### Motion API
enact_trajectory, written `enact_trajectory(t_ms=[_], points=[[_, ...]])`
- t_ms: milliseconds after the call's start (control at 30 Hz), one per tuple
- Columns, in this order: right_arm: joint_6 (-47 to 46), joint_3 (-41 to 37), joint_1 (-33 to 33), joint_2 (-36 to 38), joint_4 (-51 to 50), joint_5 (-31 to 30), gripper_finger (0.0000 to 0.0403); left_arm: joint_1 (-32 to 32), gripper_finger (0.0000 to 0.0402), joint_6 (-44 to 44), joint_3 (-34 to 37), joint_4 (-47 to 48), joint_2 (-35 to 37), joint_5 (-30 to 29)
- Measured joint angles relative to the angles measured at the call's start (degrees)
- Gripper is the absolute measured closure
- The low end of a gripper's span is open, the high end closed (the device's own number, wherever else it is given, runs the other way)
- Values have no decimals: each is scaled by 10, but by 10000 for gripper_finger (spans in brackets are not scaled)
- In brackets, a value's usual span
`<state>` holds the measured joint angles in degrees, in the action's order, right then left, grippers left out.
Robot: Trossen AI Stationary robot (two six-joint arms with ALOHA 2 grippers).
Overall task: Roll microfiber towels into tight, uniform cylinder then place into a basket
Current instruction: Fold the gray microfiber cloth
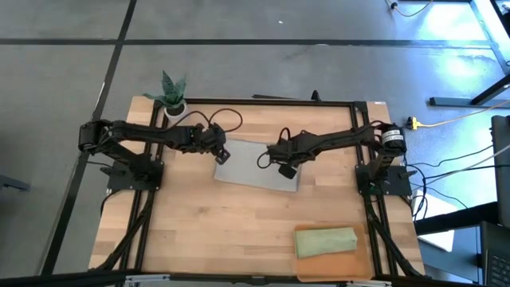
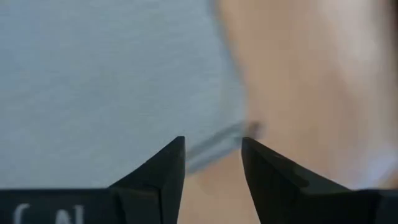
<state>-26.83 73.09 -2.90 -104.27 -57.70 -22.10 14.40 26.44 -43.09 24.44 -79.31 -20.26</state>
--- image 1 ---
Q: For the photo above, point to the dark grey chair foot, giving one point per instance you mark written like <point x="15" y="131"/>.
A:
<point x="12" y="183"/>

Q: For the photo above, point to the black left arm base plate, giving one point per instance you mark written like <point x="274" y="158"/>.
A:
<point x="119" y="179"/>

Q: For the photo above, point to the black laptop keyboard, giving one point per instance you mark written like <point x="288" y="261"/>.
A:
<point x="498" y="263"/>

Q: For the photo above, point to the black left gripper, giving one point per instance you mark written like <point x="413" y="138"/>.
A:
<point x="209" y="138"/>

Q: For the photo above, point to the black desk leg frame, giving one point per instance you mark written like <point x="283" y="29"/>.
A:
<point x="450" y="102"/>

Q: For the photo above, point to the thin black bar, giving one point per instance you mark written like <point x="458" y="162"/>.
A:
<point x="279" y="97"/>

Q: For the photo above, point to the green leafy plant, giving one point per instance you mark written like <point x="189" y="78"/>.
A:
<point x="171" y="93"/>

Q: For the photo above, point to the black desk beam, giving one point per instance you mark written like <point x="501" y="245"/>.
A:
<point x="454" y="219"/>

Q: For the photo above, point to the white plant pot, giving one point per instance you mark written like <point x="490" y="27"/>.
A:
<point x="175" y="115"/>

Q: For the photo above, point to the black rig beam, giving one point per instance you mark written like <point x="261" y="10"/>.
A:
<point x="60" y="279"/>

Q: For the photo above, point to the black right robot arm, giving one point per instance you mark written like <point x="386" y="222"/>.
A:
<point x="350" y="137"/>

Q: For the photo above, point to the black diagonal brace bar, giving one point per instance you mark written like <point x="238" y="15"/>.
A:
<point x="144" y="207"/>
<point x="374" y="207"/>

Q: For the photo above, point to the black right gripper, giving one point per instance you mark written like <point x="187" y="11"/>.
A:
<point x="295" y="148"/>

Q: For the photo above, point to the green microfiber towel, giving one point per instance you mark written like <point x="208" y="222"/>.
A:
<point x="324" y="242"/>

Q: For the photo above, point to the yellow power plug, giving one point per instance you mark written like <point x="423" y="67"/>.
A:
<point x="413" y="123"/>

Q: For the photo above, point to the grey microfiber towel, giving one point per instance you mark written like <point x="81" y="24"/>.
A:
<point x="247" y="167"/>

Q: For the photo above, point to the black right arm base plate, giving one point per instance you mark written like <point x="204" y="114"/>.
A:
<point x="398" y="185"/>

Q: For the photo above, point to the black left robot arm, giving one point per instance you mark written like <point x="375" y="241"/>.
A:
<point x="151" y="133"/>

